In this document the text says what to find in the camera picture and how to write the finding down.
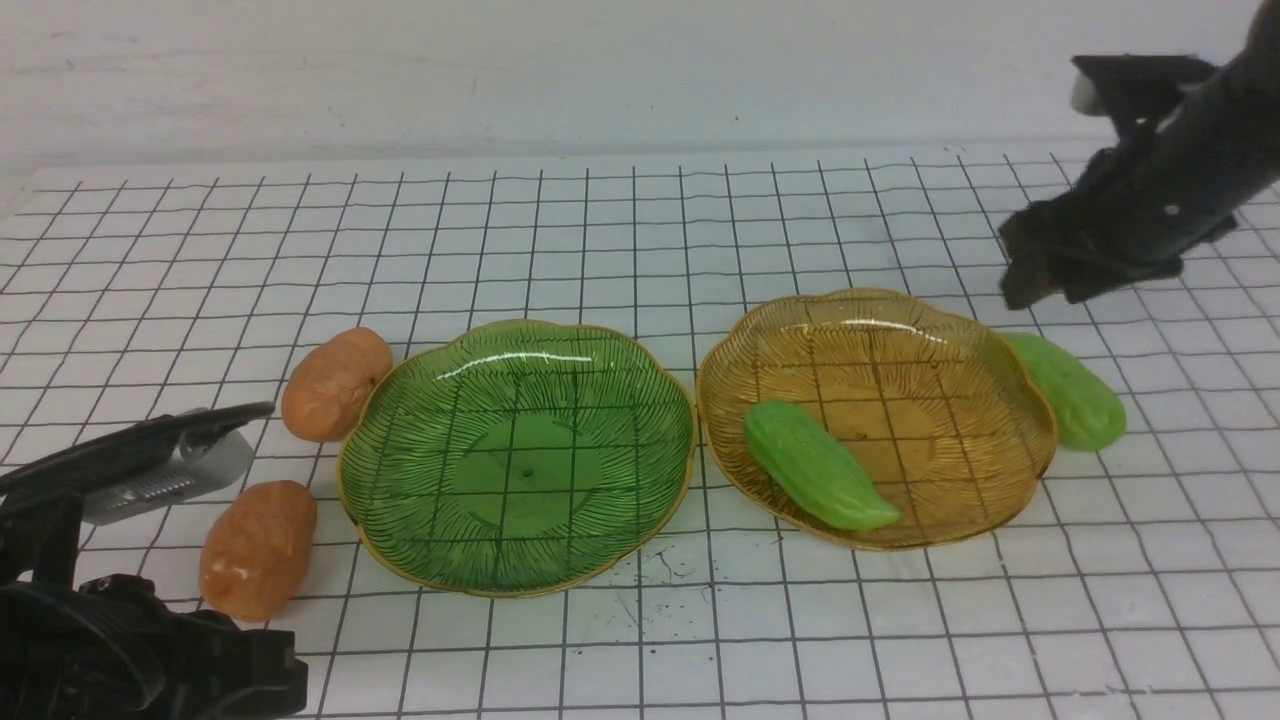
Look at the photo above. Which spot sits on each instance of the green bitter gourd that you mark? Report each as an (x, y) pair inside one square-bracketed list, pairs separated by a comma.
[(815, 470), (1091, 417)]

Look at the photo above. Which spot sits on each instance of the white grid table mat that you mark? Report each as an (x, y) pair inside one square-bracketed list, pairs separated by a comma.
[(1140, 583)]

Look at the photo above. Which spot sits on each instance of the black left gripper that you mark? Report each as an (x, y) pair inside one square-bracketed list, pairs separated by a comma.
[(110, 648)]

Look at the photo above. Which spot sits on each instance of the amber glass plate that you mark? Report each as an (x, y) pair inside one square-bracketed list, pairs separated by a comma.
[(936, 407)]

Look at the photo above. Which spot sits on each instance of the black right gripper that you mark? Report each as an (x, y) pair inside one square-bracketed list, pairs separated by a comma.
[(1128, 219)]

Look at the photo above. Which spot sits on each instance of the green glass plate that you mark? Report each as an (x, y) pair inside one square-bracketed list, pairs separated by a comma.
[(522, 458)]

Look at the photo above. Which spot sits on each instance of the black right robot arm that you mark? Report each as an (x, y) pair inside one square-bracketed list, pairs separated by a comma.
[(1195, 142)]

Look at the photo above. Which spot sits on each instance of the brown potato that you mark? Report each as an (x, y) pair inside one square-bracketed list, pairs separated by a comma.
[(257, 553), (324, 398)]

